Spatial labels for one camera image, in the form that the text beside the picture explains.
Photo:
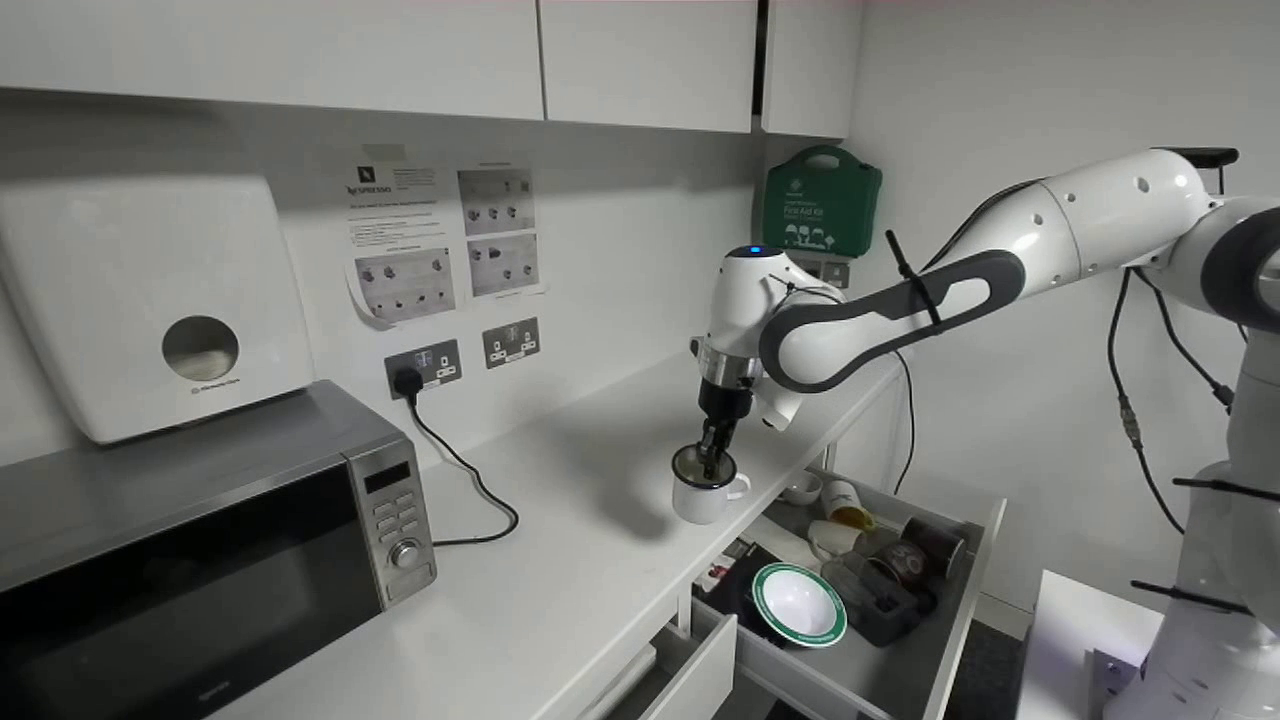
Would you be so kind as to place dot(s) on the double wall socket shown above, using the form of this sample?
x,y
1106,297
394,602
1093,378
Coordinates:
x,y
511,342
440,361

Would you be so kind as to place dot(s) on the small picture notice sheet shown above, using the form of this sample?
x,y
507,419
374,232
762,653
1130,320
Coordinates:
x,y
499,200
507,265

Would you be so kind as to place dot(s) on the white paper towel dispenser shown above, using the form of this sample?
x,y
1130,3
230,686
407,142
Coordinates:
x,y
133,292

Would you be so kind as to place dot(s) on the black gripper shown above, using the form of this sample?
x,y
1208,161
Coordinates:
x,y
727,410

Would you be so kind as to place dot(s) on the green rimmed white plate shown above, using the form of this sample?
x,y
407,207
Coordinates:
x,y
799,607

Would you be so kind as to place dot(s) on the white kitchen counter unit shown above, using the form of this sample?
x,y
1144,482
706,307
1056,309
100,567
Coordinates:
x,y
561,561

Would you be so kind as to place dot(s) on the white robot stand table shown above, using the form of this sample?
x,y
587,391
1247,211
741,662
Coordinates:
x,y
1067,643

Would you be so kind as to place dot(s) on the black box brown label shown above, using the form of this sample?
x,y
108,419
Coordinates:
x,y
905,561

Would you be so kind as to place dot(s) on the tall white instruction notice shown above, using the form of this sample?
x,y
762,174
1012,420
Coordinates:
x,y
401,283

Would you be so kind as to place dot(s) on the silver microwave oven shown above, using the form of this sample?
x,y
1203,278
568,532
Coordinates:
x,y
203,602

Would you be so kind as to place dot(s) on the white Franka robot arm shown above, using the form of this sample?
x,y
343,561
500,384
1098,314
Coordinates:
x,y
1093,214

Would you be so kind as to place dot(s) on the black camera on mount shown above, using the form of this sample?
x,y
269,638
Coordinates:
x,y
1215,158

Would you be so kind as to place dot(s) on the green first aid kit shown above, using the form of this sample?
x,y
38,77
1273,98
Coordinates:
x,y
822,200

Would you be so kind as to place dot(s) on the white mug blue rim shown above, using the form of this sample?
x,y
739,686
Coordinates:
x,y
700,504

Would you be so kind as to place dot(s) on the white wall cabinets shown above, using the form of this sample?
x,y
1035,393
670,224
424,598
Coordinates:
x,y
265,52

